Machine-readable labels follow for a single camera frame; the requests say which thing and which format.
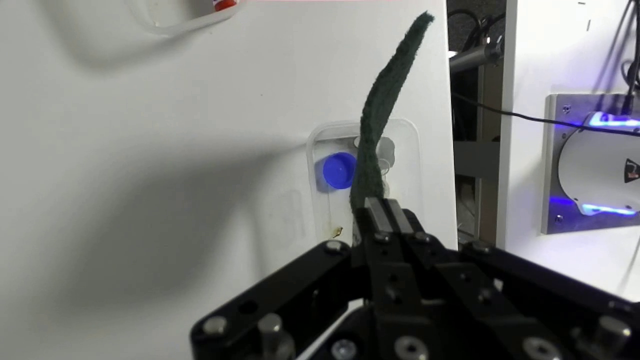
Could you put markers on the black scouring pad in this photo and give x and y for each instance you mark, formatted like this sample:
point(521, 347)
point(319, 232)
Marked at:
point(381, 113)

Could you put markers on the clear container with marker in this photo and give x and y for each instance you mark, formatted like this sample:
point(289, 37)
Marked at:
point(173, 16)

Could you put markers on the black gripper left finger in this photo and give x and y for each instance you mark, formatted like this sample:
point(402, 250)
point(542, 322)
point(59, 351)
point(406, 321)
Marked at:
point(321, 286)

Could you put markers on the clear container with bottle caps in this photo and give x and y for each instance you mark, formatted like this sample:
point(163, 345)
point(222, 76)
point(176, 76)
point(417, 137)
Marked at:
point(326, 213)

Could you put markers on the white robot table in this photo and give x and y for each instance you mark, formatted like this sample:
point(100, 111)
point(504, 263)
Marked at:
point(533, 53)

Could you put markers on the clear plastic cap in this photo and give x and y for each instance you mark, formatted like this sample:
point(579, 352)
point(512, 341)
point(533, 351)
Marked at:
point(388, 153)

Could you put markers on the grey box with blue light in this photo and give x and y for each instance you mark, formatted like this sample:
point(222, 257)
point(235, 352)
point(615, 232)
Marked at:
point(592, 167)

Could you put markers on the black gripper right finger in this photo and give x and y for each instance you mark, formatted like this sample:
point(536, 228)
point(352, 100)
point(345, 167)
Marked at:
point(521, 292)

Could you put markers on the blue bottle cap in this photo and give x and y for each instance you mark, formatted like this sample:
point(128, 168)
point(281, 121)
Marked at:
point(335, 173)

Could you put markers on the red and white marker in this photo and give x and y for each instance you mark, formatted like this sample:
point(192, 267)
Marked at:
point(224, 5)

